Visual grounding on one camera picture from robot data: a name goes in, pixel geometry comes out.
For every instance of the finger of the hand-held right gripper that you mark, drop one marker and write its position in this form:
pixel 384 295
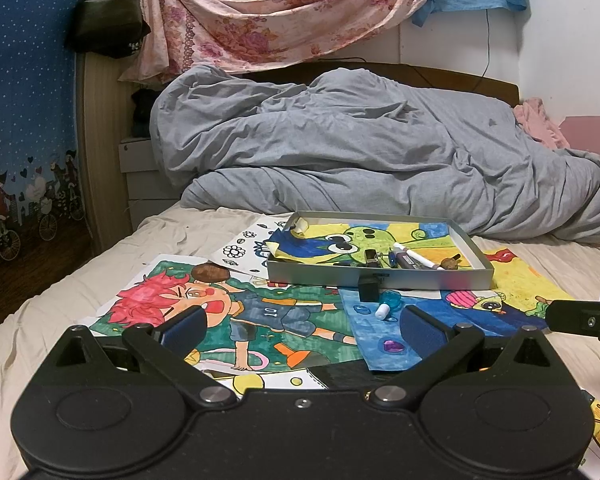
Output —
pixel 570 316

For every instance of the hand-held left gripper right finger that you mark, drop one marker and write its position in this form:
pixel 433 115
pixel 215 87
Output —
pixel 420 328

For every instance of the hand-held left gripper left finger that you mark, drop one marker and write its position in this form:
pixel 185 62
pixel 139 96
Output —
pixel 187 326

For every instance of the blue white cap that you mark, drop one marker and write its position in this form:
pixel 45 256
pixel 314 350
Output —
pixel 392 302

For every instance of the thick purple marker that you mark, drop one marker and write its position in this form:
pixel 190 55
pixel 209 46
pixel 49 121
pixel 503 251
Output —
pixel 406 261

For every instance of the white marker with pink cap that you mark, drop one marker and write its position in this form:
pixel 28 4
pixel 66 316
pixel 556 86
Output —
pixel 420 259

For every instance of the round walnut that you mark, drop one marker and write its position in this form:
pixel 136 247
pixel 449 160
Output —
pixel 450 264

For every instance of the shallow grey box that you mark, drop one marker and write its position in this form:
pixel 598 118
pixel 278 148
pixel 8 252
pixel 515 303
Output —
pixel 320 275

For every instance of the blue and yellow fish drawing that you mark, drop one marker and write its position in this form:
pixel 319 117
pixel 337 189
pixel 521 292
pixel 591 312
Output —
pixel 375 330

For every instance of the dark brown nut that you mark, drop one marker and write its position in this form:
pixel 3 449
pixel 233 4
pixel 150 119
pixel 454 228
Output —
pixel 210 273

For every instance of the black binder clip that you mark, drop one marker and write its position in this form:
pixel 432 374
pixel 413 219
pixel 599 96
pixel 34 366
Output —
pixel 369 290

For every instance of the red-haired boy drawing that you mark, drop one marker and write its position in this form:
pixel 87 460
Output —
pixel 260 310

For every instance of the black and white flower drawing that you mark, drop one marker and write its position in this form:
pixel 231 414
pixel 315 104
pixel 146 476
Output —
pixel 240 250

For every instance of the green frog drawing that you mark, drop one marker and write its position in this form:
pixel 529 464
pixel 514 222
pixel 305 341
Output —
pixel 360 237

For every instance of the crumpled pale paper scrap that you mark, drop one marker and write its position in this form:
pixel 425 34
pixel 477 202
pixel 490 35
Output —
pixel 301 227

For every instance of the white nightstand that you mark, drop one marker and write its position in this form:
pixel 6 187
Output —
pixel 135 152

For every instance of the pink pillow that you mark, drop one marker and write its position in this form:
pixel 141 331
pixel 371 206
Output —
pixel 590 132

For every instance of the grey duvet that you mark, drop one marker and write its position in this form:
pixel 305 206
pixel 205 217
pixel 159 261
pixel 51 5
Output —
pixel 355 150

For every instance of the pink crumpled cloth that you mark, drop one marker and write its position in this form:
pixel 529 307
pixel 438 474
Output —
pixel 535 120

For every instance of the light wooden board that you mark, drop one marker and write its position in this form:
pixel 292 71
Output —
pixel 100 135

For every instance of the dark cloth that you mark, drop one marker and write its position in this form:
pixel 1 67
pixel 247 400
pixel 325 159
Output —
pixel 142 110

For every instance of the dark wooden headboard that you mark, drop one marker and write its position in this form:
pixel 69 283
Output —
pixel 480 82

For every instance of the blue printed curtain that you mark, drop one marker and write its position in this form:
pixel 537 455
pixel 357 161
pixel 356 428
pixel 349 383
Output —
pixel 25 85

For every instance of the pink floral hanging cloth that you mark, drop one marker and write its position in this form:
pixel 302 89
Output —
pixel 260 25

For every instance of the black hanging bag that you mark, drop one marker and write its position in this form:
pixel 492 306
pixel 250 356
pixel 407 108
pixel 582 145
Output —
pixel 107 25

